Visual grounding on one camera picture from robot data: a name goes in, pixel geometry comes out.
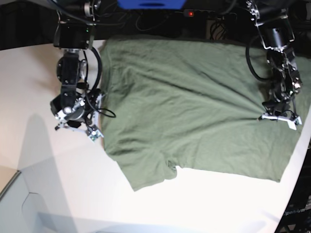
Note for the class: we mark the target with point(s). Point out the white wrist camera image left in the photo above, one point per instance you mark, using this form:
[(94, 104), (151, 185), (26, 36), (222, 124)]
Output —
[(96, 121)]

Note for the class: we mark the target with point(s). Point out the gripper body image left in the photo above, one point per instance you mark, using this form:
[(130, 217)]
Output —
[(77, 115)]

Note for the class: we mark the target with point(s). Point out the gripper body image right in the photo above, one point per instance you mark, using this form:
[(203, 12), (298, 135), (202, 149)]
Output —
[(276, 110)]

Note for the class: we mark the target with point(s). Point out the black cable image left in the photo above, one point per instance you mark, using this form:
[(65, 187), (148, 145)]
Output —
[(102, 111)]

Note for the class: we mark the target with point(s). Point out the green t-shirt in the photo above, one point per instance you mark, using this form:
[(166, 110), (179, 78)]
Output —
[(188, 104)]

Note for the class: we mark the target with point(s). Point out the grey panel at corner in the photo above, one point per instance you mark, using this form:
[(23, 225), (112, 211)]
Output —
[(18, 211)]

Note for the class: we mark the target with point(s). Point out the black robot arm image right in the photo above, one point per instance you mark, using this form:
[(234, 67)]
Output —
[(270, 17)]

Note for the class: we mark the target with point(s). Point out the black power strip red light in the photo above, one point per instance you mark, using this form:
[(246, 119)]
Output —
[(206, 13)]

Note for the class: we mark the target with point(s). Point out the blue box at top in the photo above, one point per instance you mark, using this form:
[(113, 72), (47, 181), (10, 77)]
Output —
[(151, 4)]

